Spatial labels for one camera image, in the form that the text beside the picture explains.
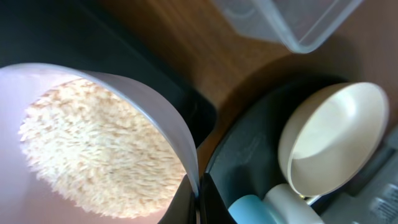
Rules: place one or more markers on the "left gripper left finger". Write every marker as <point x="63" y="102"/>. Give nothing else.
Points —
<point x="182" y="208"/>

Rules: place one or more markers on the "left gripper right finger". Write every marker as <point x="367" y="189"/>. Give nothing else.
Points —
<point x="211" y="206"/>

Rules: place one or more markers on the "pile of rice grains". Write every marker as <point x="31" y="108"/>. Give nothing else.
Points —
<point x="94" y="148"/>

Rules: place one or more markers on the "large beige bowl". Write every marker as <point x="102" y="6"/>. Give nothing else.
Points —
<point x="331" y="135"/>

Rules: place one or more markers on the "small pink bowl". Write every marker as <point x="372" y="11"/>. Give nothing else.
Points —
<point x="24" y="199"/>

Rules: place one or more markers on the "grey plastic dishwasher rack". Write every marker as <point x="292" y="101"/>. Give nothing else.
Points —
<point x="372" y="198"/>

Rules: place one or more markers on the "clear plastic waste bin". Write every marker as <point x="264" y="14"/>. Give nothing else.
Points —
<point x="301" y="25"/>

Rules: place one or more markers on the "light blue plastic cup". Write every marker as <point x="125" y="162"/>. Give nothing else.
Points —
<point x="249" y="209"/>

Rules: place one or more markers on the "round black serving tray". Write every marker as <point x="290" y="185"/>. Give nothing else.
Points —
<point x="245" y="161"/>

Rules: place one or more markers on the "white plastic cup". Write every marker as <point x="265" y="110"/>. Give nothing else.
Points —
<point x="290" y="208"/>

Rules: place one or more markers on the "black rectangular tray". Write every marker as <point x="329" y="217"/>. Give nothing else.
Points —
<point x="82" y="35"/>

